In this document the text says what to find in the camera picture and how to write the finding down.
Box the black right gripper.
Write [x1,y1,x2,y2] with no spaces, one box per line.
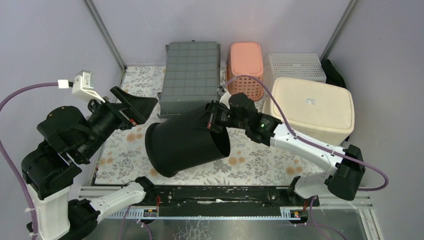
[190,100,248,134]

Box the pink perforated plastic basket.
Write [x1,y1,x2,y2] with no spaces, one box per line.
[226,42,264,102]

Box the grey plastic storage bin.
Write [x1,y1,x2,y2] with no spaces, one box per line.
[157,41,221,119]

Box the black cylindrical bin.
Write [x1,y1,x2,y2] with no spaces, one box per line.
[144,106,231,178]

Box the white perforated plastic basket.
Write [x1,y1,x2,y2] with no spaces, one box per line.
[263,53,327,84]

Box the cream plastic laundry basket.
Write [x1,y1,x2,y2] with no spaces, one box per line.
[262,77,355,146]

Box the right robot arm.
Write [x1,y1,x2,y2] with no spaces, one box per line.
[203,93,365,206]

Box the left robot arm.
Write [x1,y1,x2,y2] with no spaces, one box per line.
[21,86,158,240]

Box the floral patterned table mat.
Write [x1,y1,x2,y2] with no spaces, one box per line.
[92,64,347,187]

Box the black crumpled cloth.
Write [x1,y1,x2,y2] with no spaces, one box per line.
[321,59,355,144]

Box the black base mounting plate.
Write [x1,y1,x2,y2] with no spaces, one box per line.
[136,185,311,218]

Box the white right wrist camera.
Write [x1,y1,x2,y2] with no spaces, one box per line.
[216,86,232,109]

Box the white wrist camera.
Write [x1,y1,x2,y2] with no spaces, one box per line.
[216,86,232,109]
[72,70,106,103]

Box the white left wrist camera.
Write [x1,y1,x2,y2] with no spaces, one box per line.
[72,70,106,103]

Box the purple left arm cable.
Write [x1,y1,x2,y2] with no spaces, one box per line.
[0,81,72,240]

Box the aluminium frame rail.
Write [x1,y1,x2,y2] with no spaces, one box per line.
[76,183,374,221]

